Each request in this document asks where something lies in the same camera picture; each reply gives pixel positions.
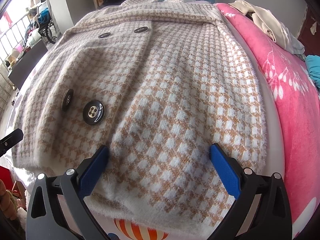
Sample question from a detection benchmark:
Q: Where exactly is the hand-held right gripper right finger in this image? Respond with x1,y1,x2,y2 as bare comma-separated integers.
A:
209,143,293,240

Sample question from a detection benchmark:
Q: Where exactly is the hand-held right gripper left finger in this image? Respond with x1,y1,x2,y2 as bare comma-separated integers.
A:
25,144,110,240

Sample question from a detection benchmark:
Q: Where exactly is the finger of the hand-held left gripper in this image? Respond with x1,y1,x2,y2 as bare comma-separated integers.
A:
0,129,24,157

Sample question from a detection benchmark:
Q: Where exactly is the beige houndstooth coat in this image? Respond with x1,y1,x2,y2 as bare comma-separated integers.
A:
11,0,267,234

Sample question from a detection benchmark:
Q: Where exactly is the dark cabinet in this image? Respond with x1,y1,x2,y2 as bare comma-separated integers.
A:
7,40,49,90

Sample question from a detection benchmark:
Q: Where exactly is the balloon printed bed sheet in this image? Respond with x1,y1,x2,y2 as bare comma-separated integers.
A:
5,0,287,240

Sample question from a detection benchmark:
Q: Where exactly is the pink floral blanket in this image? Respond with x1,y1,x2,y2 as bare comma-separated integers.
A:
214,2,320,240

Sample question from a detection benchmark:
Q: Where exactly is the metal window railing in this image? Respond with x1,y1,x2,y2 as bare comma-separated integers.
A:
0,15,28,85

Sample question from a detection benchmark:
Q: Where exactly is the white plastic container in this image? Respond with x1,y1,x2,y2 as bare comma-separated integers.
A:
26,30,40,45

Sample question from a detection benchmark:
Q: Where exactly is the black wheel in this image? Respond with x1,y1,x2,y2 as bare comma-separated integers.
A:
46,19,60,44

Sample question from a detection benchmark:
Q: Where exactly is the blue bag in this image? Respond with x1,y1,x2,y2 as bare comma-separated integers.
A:
37,7,49,22

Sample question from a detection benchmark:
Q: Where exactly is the grey garment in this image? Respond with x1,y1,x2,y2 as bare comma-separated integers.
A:
277,22,306,55

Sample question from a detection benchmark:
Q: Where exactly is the cream garment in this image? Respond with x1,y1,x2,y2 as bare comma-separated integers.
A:
228,0,290,49

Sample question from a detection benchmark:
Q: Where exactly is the brown door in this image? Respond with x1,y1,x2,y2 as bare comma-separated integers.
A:
297,5,320,55

